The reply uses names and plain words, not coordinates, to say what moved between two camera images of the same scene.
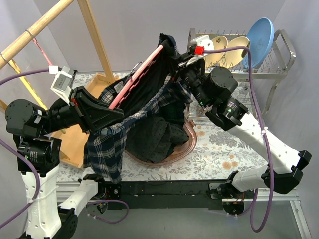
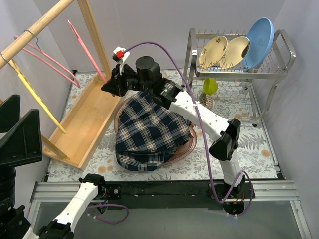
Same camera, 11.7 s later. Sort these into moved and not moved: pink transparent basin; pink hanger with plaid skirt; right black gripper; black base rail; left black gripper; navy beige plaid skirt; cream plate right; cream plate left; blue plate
Moved: pink hanger with plaid skirt; left black gripper; right black gripper; navy beige plaid skirt
Not moved: black base rail; blue plate; cream plate right; pink transparent basin; cream plate left
